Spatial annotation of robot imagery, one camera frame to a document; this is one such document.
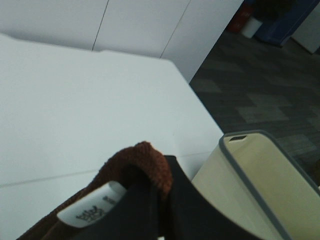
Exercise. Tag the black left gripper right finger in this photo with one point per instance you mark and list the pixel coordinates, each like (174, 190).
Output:
(187, 215)

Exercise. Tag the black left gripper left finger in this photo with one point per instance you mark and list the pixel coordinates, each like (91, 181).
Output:
(110, 212)

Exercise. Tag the brown towel with white label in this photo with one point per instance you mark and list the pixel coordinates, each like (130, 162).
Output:
(125, 167)

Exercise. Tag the beige basket grey rim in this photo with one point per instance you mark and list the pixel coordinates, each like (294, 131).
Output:
(253, 181)

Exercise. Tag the red object in background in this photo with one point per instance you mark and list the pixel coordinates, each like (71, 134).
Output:
(240, 18)

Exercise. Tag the blue cabinet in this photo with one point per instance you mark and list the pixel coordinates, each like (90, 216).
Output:
(281, 18)

